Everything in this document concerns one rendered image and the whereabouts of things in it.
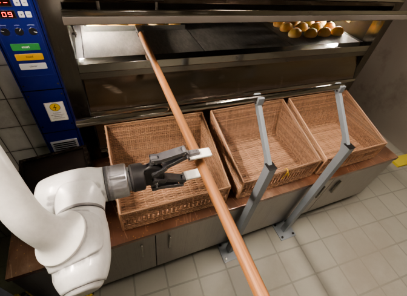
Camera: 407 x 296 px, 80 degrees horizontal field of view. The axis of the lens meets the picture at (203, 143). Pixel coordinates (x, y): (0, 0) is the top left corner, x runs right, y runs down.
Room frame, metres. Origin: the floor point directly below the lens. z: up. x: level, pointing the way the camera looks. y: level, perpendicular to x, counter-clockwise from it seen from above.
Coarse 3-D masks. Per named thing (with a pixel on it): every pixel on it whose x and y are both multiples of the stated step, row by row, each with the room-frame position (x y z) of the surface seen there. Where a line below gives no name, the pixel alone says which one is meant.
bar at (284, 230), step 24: (264, 96) 0.91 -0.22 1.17; (288, 96) 0.97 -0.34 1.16; (336, 96) 1.12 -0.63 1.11; (96, 120) 0.59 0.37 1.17; (120, 120) 0.62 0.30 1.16; (264, 120) 0.85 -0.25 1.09; (264, 144) 0.78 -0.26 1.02; (264, 168) 0.72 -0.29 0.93; (336, 168) 0.93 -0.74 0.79; (312, 192) 0.93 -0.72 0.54; (240, 216) 0.72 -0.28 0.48
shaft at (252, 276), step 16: (144, 48) 1.11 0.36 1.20; (160, 80) 0.85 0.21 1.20; (176, 112) 0.66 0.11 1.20; (192, 144) 0.52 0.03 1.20; (208, 176) 0.41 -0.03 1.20; (208, 192) 0.37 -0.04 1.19; (224, 208) 0.32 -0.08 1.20; (224, 224) 0.28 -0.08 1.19; (240, 240) 0.25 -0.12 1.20; (240, 256) 0.21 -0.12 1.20; (256, 272) 0.18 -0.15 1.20; (256, 288) 0.15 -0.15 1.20
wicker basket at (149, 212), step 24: (144, 120) 0.98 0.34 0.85; (168, 120) 1.04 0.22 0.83; (192, 120) 1.10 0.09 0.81; (120, 144) 0.89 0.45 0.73; (168, 144) 1.01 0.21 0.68; (168, 168) 0.89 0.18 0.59; (192, 168) 0.92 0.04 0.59; (216, 168) 0.87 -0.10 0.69; (144, 192) 0.70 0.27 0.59; (168, 192) 0.73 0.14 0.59; (192, 192) 0.75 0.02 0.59; (120, 216) 0.48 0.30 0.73; (144, 216) 0.57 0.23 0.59; (168, 216) 0.59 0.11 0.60
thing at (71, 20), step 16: (80, 16) 0.80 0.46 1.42; (96, 16) 0.82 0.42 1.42; (112, 16) 0.84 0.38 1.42; (128, 16) 0.87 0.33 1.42; (144, 16) 0.89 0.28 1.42; (160, 16) 0.92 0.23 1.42; (176, 16) 0.95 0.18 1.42; (192, 16) 0.98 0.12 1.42; (208, 16) 1.01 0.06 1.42; (224, 16) 1.04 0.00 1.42; (240, 16) 1.08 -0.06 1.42; (256, 16) 1.11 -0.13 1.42; (272, 16) 1.15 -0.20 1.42; (288, 16) 1.19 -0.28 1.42; (304, 16) 1.24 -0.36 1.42; (320, 16) 1.28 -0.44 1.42; (336, 16) 1.33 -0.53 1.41; (352, 16) 1.38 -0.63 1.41; (368, 16) 1.44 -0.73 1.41; (384, 16) 1.50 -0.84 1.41; (400, 16) 1.56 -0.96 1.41
